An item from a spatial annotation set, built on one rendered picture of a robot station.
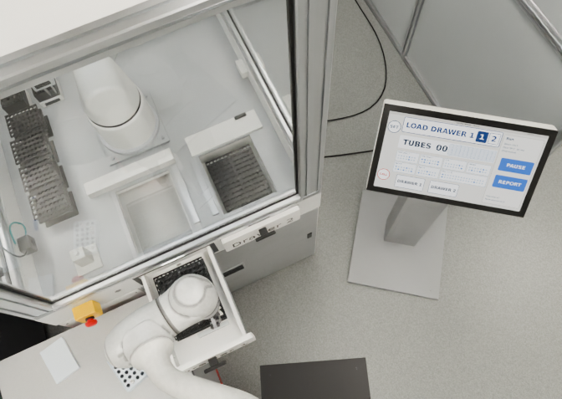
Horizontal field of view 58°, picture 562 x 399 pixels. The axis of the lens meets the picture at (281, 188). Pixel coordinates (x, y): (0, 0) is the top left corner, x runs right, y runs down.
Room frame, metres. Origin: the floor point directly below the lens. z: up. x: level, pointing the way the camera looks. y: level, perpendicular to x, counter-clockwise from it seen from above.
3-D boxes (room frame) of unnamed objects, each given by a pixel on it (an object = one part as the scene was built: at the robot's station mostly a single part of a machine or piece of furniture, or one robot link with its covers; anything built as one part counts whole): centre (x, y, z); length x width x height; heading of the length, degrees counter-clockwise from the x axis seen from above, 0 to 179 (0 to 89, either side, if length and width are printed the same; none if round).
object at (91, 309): (0.30, 0.69, 0.88); 0.07 x 0.05 x 0.07; 108
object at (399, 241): (0.61, -0.57, 0.51); 0.50 x 0.45 x 1.02; 162
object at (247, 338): (0.11, 0.28, 0.87); 0.29 x 0.02 x 0.11; 108
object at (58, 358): (0.17, 0.83, 0.77); 0.13 x 0.09 x 0.02; 31
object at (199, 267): (0.30, 0.35, 0.87); 0.22 x 0.18 x 0.06; 18
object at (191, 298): (0.22, 0.25, 1.34); 0.13 x 0.11 x 0.16; 118
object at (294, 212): (0.52, 0.08, 0.87); 0.29 x 0.02 x 0.11; 108
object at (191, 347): (0.31, 0.35, 0.86); 0.40 x 0.26 x 0.06; 18
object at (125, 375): (0.11, 0.59, 0.78); 0.12 x 0.08 x 0.04; 35
